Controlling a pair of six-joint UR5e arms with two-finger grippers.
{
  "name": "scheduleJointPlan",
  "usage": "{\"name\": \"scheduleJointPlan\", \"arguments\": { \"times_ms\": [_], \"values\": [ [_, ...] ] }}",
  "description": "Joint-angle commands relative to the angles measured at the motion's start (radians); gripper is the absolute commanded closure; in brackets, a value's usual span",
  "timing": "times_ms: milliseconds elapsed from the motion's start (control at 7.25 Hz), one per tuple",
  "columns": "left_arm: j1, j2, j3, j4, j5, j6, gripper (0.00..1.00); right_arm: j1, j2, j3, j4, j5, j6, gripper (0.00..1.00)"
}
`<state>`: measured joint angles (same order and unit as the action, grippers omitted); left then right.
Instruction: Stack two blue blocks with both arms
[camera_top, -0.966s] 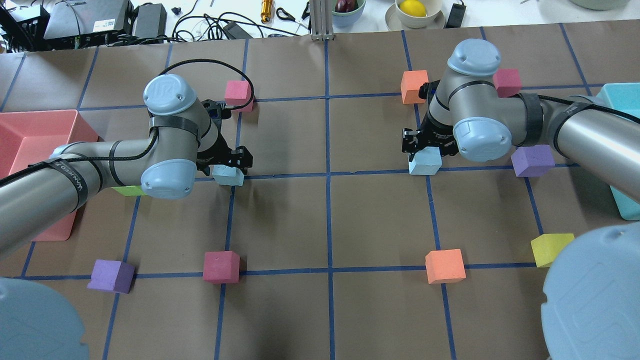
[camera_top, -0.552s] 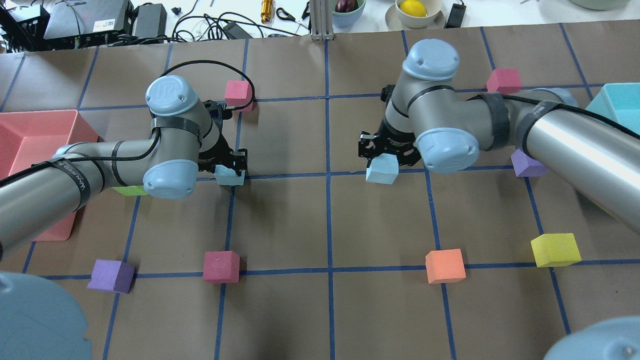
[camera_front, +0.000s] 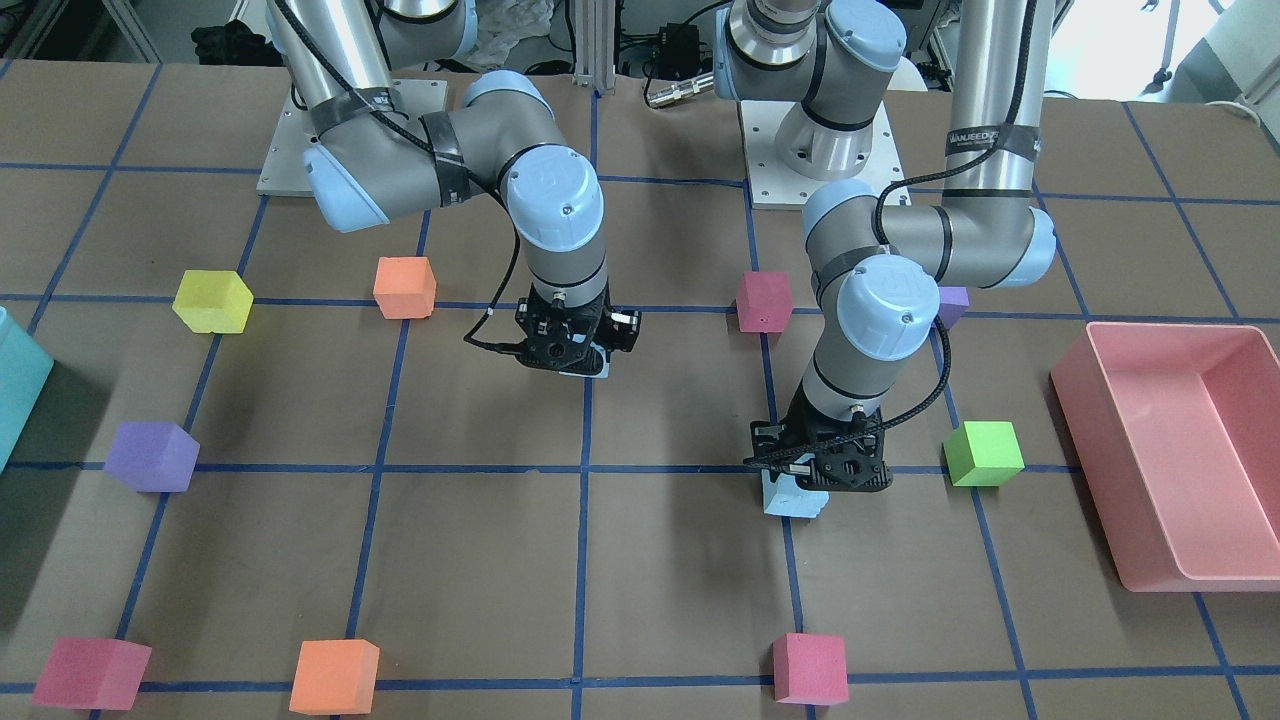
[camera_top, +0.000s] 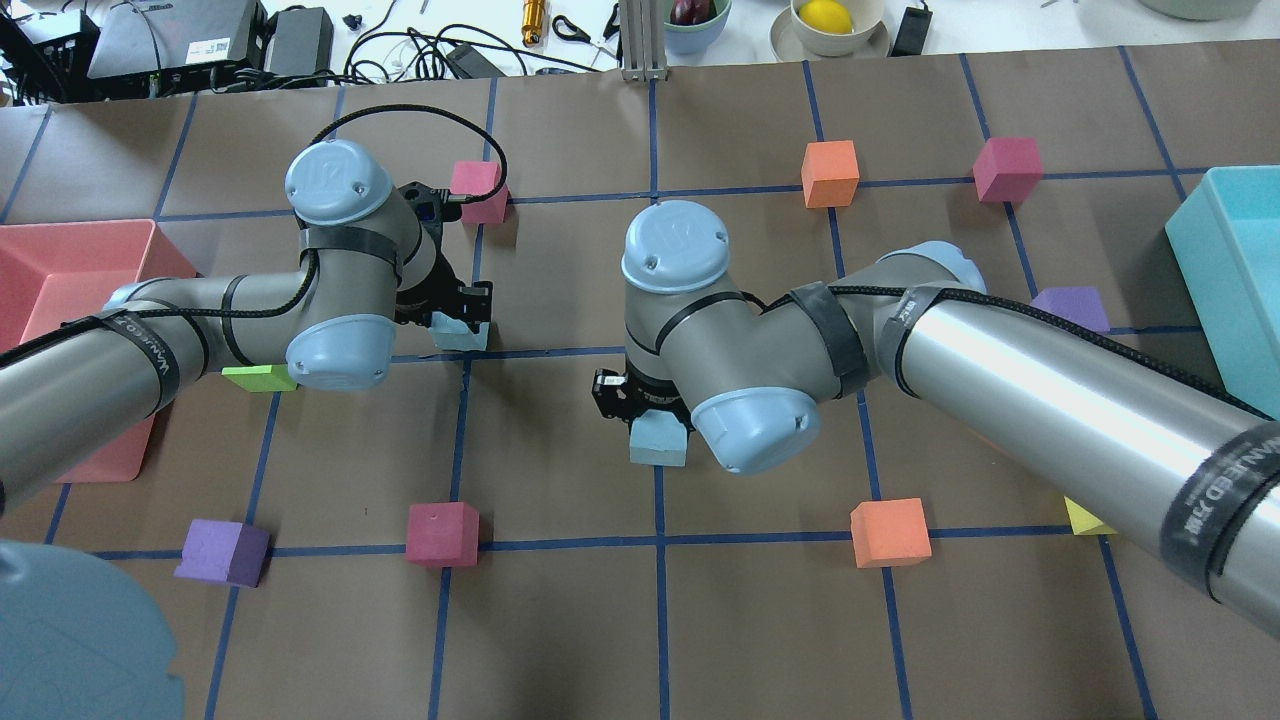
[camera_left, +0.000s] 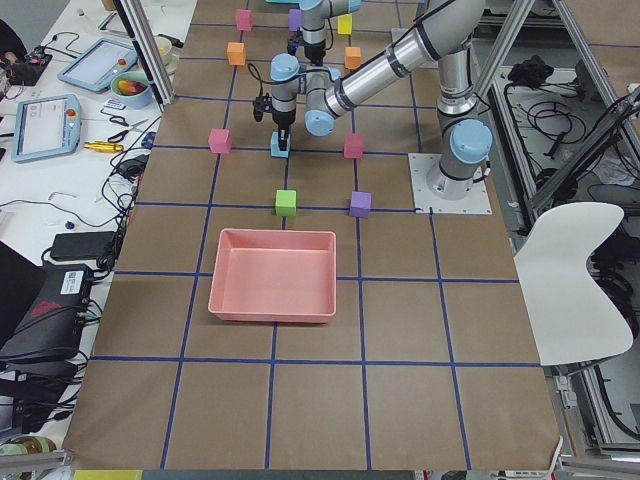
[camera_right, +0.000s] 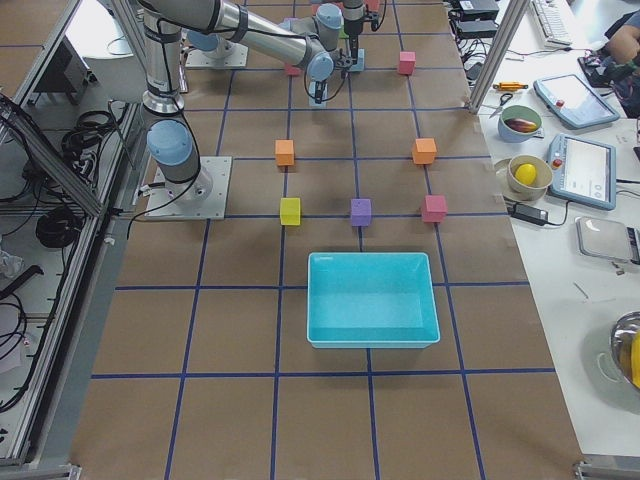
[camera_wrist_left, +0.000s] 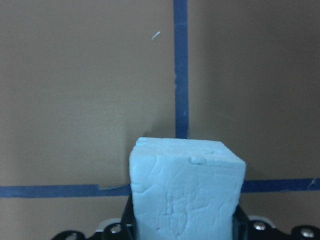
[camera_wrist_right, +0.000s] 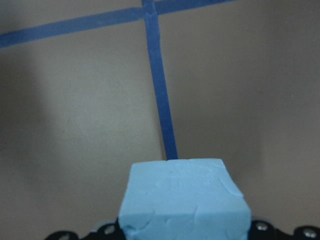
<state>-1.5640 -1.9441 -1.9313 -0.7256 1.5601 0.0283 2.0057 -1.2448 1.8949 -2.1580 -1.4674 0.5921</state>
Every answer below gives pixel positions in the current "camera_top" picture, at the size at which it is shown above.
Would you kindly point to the orange metal cylinder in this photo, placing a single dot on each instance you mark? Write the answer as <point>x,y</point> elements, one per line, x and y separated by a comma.
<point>533,22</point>

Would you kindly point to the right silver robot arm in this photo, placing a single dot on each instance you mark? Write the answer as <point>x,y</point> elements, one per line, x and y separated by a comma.
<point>1176,465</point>

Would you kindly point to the green foam block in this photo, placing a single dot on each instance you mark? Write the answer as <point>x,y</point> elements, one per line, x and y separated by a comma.
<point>260,378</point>

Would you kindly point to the bowl with dark fruit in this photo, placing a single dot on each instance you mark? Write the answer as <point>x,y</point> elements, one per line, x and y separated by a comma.
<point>691,27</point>

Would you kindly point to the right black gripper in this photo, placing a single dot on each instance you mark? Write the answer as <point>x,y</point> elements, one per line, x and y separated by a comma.
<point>622,397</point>

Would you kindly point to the yellow foam block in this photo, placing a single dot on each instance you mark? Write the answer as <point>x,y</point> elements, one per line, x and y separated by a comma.
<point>1083,522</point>

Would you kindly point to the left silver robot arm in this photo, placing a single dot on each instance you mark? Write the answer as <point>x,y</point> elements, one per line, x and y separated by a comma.
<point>371,260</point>

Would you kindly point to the bowl with yellow lemon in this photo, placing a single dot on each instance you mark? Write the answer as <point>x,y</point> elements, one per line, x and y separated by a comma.
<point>814,30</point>

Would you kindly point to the dark pink foam block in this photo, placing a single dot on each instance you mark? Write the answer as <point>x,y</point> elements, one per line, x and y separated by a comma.
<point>476,177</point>
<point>1007,169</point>
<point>443,535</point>

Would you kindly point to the cyan plastic bin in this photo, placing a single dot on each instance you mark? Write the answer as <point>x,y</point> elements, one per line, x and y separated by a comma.
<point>1225,237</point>

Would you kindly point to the black power adapter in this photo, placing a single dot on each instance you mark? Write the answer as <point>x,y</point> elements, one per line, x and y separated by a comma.
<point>300,42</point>

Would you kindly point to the pink plastic bin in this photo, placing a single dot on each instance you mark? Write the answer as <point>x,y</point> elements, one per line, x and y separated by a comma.
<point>57,273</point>

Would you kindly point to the light blue foam block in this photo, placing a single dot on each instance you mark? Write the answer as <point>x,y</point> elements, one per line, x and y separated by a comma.
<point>658,438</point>

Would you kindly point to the aluminium frame post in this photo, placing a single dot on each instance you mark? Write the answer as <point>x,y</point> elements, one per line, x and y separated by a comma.
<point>643,40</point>

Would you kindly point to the orange foam block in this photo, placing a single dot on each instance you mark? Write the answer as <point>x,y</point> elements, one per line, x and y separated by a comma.
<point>890,533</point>
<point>830,174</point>

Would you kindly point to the purple foam block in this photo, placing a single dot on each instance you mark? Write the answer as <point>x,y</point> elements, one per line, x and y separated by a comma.
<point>1081,305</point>
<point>224,553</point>

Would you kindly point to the black electronics box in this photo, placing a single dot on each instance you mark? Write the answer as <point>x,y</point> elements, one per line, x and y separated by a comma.
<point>157,48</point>

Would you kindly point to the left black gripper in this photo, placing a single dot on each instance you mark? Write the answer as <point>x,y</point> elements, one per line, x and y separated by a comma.
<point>437,291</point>

